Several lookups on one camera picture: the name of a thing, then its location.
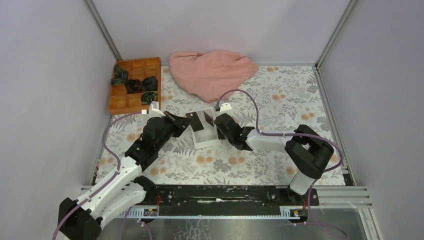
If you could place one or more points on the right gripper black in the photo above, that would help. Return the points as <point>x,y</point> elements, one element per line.
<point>220,135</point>

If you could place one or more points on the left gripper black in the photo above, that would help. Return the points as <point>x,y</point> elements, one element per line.
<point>179,123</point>

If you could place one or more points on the white translucent card box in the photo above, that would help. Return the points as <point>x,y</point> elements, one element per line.
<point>209,136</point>

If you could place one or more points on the black credit card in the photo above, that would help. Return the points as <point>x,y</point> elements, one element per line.
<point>208,118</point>

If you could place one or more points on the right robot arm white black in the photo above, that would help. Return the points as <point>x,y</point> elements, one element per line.
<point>310,152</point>

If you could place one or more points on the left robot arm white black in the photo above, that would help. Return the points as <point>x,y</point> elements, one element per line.
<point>85,217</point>

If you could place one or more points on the dark patterned rolled sock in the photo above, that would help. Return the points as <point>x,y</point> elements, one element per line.
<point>148,97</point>

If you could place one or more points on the pink cloth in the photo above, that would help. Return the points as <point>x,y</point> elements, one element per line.
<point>209,75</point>

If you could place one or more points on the black rolled sock right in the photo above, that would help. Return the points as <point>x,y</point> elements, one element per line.
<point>149,84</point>

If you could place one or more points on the black rolled sock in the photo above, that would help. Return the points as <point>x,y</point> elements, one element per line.
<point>149,84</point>
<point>133,86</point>

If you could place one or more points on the floral table mat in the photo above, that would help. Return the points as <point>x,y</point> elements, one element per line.
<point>275,98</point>

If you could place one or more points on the black rolled sock left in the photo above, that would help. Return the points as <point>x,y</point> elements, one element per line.
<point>133,86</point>

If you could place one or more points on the wooden compartment tray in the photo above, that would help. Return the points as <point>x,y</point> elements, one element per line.
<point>122,103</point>

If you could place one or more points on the green patterned rolled sock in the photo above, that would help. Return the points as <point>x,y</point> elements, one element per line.
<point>120,75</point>

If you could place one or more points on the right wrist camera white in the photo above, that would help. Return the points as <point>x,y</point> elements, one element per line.
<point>223,108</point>

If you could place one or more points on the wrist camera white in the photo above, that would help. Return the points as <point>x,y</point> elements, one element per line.
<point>153,110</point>
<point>223,108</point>

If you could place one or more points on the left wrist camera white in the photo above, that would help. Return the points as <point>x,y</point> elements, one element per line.
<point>153,110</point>

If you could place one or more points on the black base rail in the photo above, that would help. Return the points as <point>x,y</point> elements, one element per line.
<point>226,200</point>

